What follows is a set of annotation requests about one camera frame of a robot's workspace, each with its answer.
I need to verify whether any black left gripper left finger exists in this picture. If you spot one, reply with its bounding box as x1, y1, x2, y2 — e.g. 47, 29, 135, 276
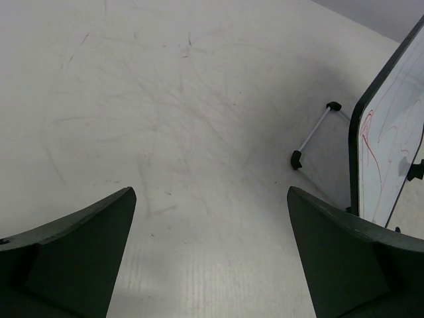
1, 187, 136, 317

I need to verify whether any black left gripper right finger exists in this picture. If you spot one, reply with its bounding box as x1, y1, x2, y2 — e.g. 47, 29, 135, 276
287, 187, 423, 317

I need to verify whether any small black-framed whiteboard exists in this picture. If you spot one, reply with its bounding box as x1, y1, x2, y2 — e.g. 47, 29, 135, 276
348, 20, 423, 227

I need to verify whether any metal wire whiteboard stand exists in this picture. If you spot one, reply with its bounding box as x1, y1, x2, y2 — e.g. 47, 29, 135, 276
290, 101, 352, 213

